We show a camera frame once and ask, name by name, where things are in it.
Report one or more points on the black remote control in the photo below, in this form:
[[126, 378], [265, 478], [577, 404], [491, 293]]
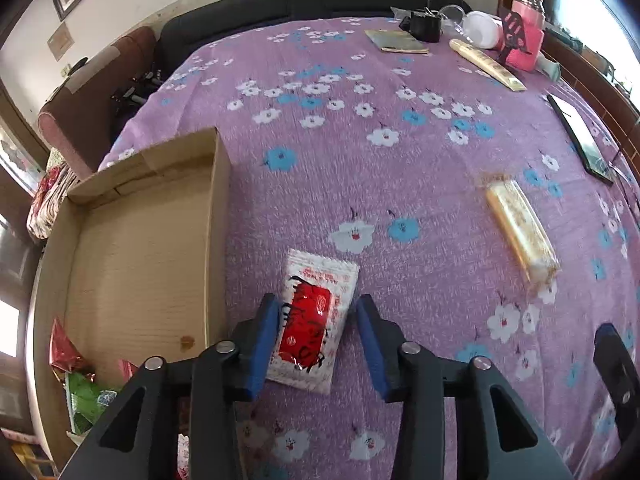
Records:
[[78, 63]]

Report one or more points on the brown armchair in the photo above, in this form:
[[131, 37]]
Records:
[[90, 110]]

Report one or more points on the golden snack bar packet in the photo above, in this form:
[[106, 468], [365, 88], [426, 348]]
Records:
[[520, 230]]

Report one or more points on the black sofa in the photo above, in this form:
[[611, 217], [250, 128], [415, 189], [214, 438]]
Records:
[[250, 20]]

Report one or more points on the thin booklet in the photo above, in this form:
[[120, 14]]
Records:
[[395, 40]]

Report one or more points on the long yellow tube pack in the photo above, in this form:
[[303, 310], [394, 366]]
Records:
[[487, 65]]

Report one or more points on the pink bottle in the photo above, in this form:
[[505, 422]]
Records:
[[525, 35]]

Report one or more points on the pale green cup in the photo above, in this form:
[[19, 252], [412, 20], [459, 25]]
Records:
[[549, 67]]

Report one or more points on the clear plastic bag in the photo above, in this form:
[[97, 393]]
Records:
[[450, 12]]

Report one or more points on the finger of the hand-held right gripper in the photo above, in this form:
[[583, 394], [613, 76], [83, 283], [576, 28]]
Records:
[[607, 342]]

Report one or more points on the black pouch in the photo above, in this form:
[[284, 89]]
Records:
[[422, 27]]

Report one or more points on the spare black grippers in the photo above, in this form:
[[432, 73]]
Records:
[[132, 92]]

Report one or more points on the pink white snack packet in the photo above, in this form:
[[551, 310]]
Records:
[[184, 440]]

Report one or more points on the white red snack packet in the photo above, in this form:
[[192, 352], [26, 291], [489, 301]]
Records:
[[310, 310]]

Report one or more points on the green snack packet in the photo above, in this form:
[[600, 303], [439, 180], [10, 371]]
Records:
[[85, 400]]

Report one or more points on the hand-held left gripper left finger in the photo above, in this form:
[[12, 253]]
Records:
[[265, 345]]

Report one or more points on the white jar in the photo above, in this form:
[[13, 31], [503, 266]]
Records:
[[482, 30]]

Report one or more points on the black tablet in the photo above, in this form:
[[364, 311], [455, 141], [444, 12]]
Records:
[[582, 140]]

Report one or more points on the green floral pillow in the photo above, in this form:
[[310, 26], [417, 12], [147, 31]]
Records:
[[56, 157]]

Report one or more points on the small wall plaque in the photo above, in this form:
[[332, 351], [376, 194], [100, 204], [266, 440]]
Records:
[[61, 40]]

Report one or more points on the patterned blanket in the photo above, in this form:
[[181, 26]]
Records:
[[50, 200]]

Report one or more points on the wooden glass door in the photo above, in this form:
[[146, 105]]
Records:
[[15, 270]]

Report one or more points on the shallow cardboard box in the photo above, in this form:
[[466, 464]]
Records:
[[140, 260]]

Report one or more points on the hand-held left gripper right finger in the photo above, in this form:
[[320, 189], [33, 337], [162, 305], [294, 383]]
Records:
[[375, 350]]

